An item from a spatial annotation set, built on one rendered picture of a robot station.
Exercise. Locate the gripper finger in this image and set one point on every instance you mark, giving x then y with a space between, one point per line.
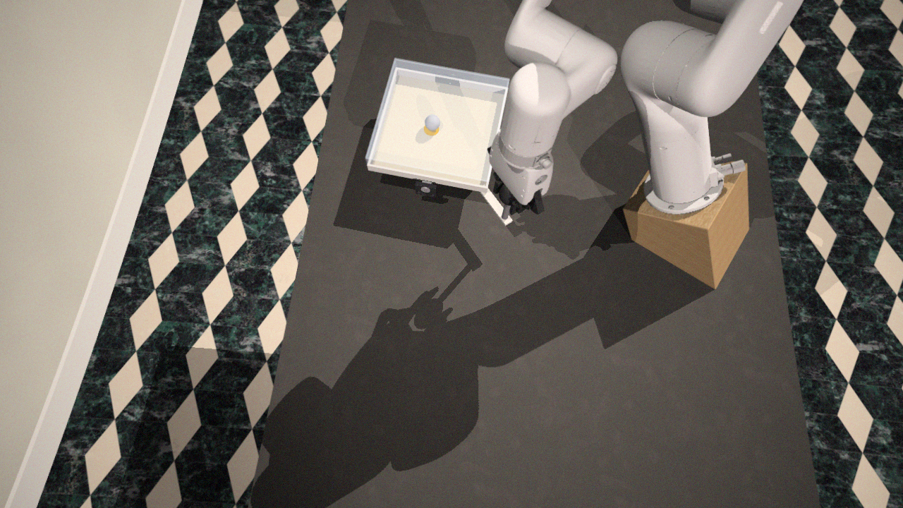
536 205
498 182

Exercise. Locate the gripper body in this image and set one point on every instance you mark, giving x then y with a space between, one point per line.
522 182

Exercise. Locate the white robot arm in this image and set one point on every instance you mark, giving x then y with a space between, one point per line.
677 77

